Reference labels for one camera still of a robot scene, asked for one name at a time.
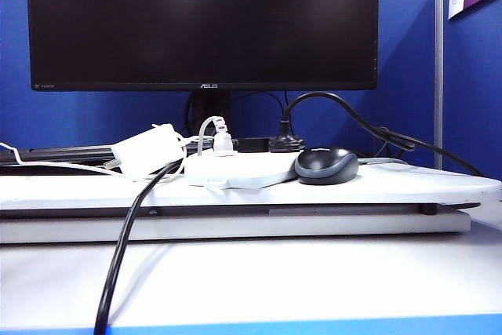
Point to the grey partition post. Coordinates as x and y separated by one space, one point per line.
439 76

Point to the white base board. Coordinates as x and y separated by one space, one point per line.
274 229

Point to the white charger block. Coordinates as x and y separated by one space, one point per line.
145 152

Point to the black monitor stand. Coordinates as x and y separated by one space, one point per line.
208 107

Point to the black keyboard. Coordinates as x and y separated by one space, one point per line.
70 152

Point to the black grey computer mouse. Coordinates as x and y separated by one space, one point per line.
325 166

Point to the white power strip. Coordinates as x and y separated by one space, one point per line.
243 170

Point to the white desk riser board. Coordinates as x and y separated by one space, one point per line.
392 186

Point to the black ASUS monitor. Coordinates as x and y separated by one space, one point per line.
157 17

